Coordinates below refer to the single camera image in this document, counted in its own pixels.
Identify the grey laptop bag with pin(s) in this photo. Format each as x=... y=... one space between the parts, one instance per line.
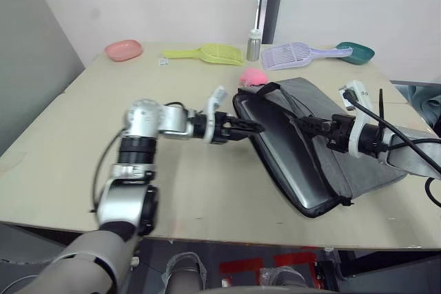
x=327 y=101

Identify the grey wrapped rounded cylinder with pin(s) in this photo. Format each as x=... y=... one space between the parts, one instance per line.
x=284 y=278
x=184 y=273

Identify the yellow slotted scoop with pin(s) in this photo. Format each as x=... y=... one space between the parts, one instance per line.
x=217 y=53

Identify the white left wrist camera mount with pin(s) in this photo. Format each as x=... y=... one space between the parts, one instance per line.
x=217 y=96

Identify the blue grey cloth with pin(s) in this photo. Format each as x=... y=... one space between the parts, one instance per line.
x=422 y=99

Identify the pink oval dish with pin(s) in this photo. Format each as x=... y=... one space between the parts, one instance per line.
x=124 y=50

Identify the steel bottle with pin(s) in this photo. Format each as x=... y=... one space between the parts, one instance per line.
x=254 y=47

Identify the silver laptop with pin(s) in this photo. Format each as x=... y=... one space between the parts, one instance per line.
x=286 y=163

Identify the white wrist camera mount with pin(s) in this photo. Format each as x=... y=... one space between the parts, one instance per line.
x=217 y=96
x=360 y=96

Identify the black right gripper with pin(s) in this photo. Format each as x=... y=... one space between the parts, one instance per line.
x=341 y=134

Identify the dark vertical panel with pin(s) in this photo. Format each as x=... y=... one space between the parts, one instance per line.
x=277 y=1

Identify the silver vertical pole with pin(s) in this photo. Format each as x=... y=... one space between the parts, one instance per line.
x=262 y=1

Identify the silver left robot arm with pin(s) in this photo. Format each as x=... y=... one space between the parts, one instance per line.
x=120 y=201

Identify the black metal frame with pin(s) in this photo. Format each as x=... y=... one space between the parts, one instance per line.
x=386 y=263

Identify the black zip tie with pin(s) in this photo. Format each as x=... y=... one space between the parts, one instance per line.
x=381 y=108

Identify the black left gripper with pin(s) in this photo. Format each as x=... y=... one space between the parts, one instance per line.
x=222 y=134

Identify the teal dish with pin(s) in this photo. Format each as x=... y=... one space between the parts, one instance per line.
x=358 y=53

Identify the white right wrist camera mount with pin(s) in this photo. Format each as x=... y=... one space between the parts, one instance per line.
x=360 y=96

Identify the purple slotted scoop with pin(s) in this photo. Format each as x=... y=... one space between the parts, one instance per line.
x=286 y=55

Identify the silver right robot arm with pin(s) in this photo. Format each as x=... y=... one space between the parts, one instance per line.
x=410 y=156

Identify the small white tag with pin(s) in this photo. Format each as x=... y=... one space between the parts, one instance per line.
x=163 y=62

